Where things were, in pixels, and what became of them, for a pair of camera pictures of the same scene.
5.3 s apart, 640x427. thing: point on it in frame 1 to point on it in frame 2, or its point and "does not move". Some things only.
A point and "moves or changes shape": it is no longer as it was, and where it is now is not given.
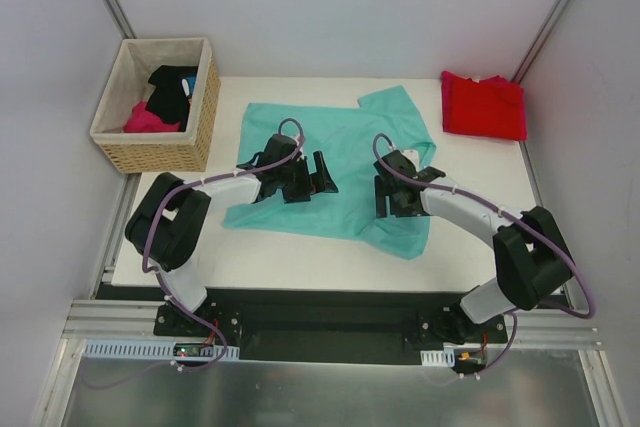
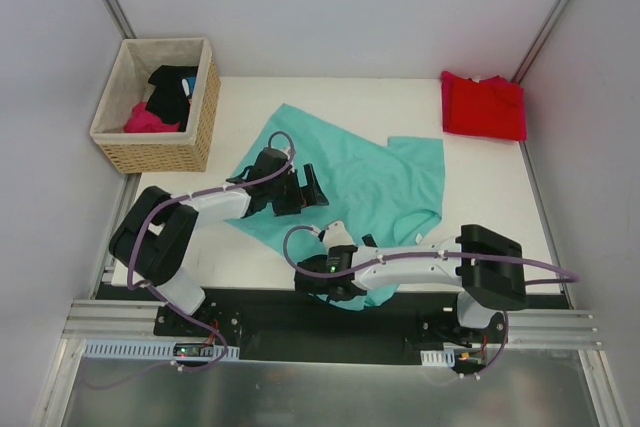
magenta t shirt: x=142 y=120 does not move
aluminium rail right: x=552 y=330 does not move
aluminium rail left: x=116 y=320 does not move
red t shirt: x=491 y=107 does not move
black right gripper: x=395 y=198 to x=314 y=282
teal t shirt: x=350 y=140 moves or changes shape
